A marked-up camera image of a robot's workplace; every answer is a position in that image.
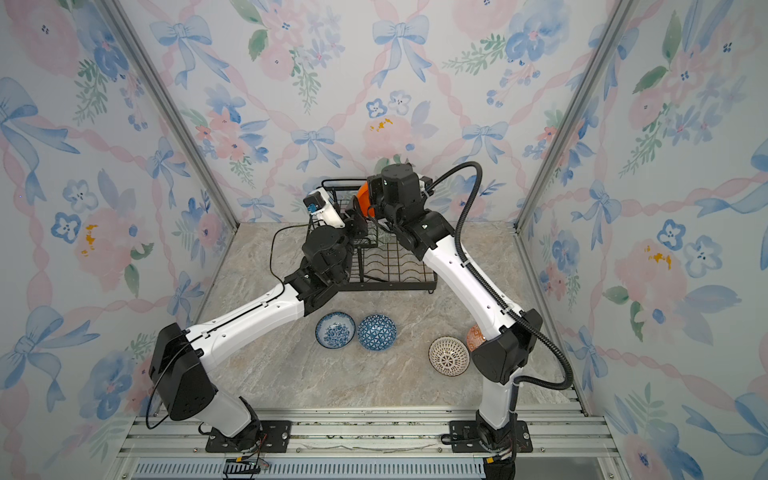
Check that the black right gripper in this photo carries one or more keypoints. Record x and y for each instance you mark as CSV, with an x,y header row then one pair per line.
x,y
378,185

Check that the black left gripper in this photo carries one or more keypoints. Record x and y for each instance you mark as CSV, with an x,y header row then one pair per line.
x,y
355,225

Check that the orange plastic bowl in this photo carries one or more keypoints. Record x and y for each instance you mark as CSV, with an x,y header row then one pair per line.
x,y
364,203

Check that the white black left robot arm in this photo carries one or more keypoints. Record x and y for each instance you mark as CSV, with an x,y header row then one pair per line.
x,y
183,358

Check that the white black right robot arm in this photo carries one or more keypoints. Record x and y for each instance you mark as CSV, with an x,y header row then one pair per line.
x,y
509,338

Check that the blue floral ceramic bowl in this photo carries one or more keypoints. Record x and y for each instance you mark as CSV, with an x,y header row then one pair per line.
x,y
335,330

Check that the blue geometric patterned bowl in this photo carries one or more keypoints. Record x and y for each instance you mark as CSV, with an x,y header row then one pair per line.
x,y
377,332

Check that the white brown lattice bowl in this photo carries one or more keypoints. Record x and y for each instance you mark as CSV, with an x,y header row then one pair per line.
x,y
449,356

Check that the red patterned ceramic bowl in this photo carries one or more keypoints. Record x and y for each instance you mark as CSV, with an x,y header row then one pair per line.
x,y
474,338

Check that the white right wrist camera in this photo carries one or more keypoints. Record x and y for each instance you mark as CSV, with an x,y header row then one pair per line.
x,y
426,185

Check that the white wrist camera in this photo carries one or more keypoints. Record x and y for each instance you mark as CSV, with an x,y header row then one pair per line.
x,y
321,209
426,185

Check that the black wire dish rack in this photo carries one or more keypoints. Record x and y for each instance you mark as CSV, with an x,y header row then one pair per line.
x,y
384,265

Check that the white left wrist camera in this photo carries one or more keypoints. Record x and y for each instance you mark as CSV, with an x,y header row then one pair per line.
x,y
321,209

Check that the aluminium front rail frame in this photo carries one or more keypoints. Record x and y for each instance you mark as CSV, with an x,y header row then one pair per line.
x,y
378,443

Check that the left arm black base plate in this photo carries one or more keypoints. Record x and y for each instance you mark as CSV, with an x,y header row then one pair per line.
x,y
270,436

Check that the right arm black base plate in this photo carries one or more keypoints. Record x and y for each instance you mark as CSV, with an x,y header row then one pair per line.
x,y
465,437

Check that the left aluminium corner post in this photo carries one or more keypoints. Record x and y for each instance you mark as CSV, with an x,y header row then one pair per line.
x,y
117,18

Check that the aluminium corner post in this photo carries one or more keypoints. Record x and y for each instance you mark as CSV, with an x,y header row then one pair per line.
x,y
606,48
117,18

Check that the right aluminium corner post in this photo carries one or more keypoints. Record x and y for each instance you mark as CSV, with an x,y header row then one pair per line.
x,y
606,48

